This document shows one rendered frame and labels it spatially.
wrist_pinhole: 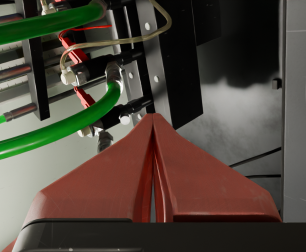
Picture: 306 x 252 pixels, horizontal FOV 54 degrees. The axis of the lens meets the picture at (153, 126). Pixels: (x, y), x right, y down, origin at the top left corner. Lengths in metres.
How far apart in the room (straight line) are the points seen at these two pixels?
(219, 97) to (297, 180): 0.24
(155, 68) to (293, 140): 0.22
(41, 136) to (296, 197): 0.34
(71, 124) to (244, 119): 0.40
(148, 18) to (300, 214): 0.35
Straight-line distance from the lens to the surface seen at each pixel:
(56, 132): 0.25
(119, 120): 0.47
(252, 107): 0.58
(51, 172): 0.78
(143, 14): 0.47
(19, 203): 0.78
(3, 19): 0.52
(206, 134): 0.68
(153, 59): 0.47
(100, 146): 0.38
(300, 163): 0.43
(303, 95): 0.39
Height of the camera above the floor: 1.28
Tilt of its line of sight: 34 degrees down
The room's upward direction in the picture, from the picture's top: 119 degrees counter-clockwise
